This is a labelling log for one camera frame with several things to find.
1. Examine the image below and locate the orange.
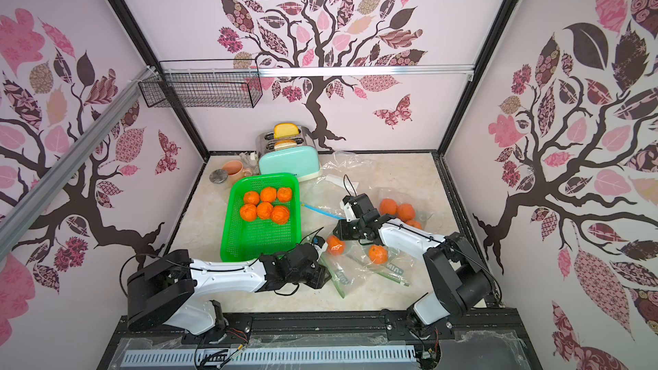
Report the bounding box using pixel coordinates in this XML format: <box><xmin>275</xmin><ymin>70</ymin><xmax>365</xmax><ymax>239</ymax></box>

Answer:
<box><xmin>368</xmin><ymin>245</ymin><xmax>389</xmax><ymax>265</ymax></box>
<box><xmin>327</xmin><ymin>235</ymin><xmax>346</xmax><ymax>256</ymax></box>
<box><xmin>260</xmin><ymin>187</ymin><xmax>278</xmax><ymax>203</ymax></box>
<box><xmin>277</xmin><ymin>187</ymin><xmax>293</xmax><ymax>203</ymax></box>
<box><xmin>256</xmin><ymin>201</ymin><xmax>273</xmax><ymax>220</ymax></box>
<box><xmin>243</xmin><ymin>191</ymin><xmax>260</xmax><ymax>207</ymax></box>
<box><xmin>270</xmin><ymin>206</ymin><xmax>291</xmax><ymax>225</ymax></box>
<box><xmin>239</xmin><ymin>203</ymin><xmax>258</xmax><ymax>223</ymax></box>

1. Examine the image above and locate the clear green-zip bag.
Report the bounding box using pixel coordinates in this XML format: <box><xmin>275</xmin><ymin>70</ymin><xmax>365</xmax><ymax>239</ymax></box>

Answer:
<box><xmin>320</xmin><ymin>241</ymin><xmax>414</xmax><ymax>299</ymax></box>

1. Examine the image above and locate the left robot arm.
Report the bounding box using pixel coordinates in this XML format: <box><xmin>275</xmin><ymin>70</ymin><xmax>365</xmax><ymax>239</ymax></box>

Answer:
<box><xmin>127</xmin><ymin>237</ymin><xmax>330</xmax><ymax>336</ymax></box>

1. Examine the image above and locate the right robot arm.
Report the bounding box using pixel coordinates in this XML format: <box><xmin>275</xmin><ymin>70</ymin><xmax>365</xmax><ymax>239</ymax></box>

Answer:
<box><xmin>333</xmin><ymin>194</ymin><xmax>495</xmax><ymax>326</ymax></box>

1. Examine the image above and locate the clear green-strip bag of oranges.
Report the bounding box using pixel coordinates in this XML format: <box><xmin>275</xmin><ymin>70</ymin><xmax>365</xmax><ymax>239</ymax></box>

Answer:
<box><xmin>373</xmin><ymin>188</ymin><xmax>435</xmax><ymax>228</ymax></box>

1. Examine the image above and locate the green plastic basket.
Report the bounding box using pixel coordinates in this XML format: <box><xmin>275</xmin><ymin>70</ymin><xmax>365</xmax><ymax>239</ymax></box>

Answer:
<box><xmin>220</xmin><ymin>173</ymin><xmax>302</xmax><ymax>262</ymax></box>

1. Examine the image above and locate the mint green toaster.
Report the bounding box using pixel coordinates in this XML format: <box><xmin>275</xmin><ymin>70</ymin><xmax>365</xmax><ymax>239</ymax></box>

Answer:
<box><xmin>256</xmin><ymin>125</ymin><xmax>321</xmax><ymax>182</ymax></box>

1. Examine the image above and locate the pink ceramic mug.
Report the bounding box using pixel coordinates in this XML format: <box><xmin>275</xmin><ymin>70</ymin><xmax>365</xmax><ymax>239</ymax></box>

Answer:
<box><xmin>222</xmin><ymin>160</ymin><xmax>254</xmax><ymax>183</ymax></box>

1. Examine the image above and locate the yellow toast slice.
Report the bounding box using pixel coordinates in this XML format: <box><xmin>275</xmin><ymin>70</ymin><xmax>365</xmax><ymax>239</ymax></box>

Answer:
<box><xmin>272</xmin><ymin>123</ymin><xmax>300</xmax><ymax>140</ymax></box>

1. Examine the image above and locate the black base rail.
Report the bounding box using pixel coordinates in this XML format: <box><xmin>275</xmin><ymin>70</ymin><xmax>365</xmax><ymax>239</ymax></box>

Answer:
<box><xmin>98</xmin><ymin>308</ymin><xmax>541</xmax><ymax>369</ymax></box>

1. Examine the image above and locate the white slotted cable duct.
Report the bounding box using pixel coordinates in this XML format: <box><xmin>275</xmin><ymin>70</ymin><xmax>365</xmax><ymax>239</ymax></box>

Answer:
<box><xmin>118</xmin><ymin>345</ymin><xmax>416</xmax><ymax>369</ymax></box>

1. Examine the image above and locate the black wire wall basket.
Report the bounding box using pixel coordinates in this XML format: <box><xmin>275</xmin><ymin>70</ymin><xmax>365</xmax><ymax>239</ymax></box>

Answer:
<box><xmin>138</xmin><ymin>57</ymin><xmax>266</xmax><ymax>109</ymax></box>

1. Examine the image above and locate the aluminium rail bar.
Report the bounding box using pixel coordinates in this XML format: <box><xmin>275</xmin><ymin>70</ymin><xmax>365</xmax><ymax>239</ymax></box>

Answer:
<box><xmin>1</xmin><ymin>66</ymin><xmax>156</xmax><ymax>257</ymax></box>

